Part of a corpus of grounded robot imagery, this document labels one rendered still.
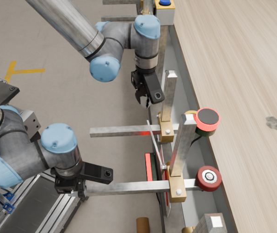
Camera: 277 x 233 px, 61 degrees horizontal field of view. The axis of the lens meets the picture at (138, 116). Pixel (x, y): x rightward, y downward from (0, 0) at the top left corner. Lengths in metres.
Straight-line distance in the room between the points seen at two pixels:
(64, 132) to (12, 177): 0.15
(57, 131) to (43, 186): 1.08
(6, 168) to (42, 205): 1.02
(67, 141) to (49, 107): 1.78
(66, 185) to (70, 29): 0.43
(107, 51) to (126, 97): 1.68
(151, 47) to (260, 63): 0.74
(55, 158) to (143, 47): 0.40
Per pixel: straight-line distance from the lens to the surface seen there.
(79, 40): 0.60
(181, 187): 0.83
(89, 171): 0.72
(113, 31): 0.71
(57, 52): 2.99
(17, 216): 1.63
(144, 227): 1.60
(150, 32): 0.70
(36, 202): 1.62
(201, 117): 0.61
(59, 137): 0.57
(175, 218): 0.97
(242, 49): 1.41
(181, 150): 0.70
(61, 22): 0.59
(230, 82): 1.17
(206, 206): 1.10
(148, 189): 0.83
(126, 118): 2.11
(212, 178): 0.83
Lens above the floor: 1.62
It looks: 50 degrees down
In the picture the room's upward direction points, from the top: 1 degrees clockwise
